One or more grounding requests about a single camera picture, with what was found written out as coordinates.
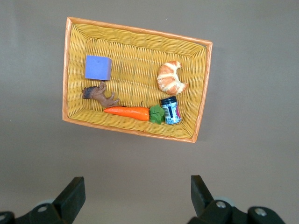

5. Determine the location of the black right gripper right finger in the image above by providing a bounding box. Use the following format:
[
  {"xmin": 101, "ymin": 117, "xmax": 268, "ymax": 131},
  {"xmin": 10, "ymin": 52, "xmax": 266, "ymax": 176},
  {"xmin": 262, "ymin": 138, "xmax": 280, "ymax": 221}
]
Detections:
[{"xmin": 187, "ymin": 175, "xmax": 286, "ymax": 224}]

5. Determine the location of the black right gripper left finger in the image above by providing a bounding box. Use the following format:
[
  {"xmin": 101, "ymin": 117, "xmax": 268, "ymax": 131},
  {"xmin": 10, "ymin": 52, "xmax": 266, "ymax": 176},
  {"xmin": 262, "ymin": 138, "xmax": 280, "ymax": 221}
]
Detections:
[{"xmin": 0, "ymin": 176, "xmax": 86, "ymax": 224}]

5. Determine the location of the brown table cover cloth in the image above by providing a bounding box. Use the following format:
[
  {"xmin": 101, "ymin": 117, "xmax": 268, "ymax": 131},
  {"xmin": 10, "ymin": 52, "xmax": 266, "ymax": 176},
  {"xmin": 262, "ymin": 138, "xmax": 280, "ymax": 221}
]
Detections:
[{"xmin": 0, "ymin": 0, "xmax": 299, "ymax": 224}]

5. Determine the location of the small printed can black lid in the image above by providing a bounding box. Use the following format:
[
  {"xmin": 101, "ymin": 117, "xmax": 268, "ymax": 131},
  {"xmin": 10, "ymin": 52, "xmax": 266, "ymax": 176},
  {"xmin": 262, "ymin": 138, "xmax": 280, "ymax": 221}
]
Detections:
[{"xmin": 160, "ymin": 96, "xmax": 182, "ymax": 126}]

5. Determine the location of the orange toy carrot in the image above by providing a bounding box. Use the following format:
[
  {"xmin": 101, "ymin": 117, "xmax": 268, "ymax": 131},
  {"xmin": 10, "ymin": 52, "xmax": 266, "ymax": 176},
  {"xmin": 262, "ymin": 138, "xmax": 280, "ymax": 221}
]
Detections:
[{"xmin": 103, "ymin": 105, "xmax": 165, "ymax": 125}]

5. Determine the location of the brown toy lion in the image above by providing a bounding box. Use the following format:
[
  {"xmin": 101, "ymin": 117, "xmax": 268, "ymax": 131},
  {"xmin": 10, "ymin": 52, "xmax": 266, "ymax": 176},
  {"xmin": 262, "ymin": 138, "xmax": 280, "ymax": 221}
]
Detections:
[{"xmin": 81, "ymin": 81, "xmax": 121, "ymax": 108}]

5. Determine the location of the toy croissant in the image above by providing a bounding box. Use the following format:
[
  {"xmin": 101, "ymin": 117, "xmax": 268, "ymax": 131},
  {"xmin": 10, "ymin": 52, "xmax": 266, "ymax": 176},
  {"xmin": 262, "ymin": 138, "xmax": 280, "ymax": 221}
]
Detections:
[{"xmin": 157, "ymin": 60, "xmax": 189, "ymax": 96}]

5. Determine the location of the purple foam cube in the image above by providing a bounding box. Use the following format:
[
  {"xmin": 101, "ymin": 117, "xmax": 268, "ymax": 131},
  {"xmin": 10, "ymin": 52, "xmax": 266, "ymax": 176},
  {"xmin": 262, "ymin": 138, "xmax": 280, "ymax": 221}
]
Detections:
[{"xmin": 85, "ymin": 55, "xmax": 113, "ymax": 81}]

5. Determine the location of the yellow orange-rimmed wicker basket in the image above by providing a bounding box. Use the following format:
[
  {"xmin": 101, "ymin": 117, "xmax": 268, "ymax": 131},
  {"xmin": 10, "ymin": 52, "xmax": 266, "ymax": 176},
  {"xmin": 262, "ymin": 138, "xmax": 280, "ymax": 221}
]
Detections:
[{"xmin": 62, "ymin": 16, "xmax": 213, "ymax": 143}]

